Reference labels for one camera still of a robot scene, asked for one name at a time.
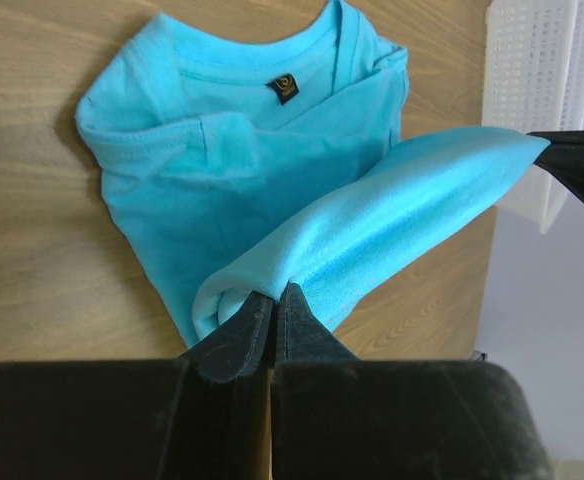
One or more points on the turquoise t shirt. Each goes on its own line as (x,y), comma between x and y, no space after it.
(233,168)

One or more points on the white plastic basket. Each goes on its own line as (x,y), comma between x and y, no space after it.
(534,65)

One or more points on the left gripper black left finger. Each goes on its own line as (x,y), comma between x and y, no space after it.
(198,416)

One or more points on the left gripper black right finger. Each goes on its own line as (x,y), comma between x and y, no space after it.
(335,416)

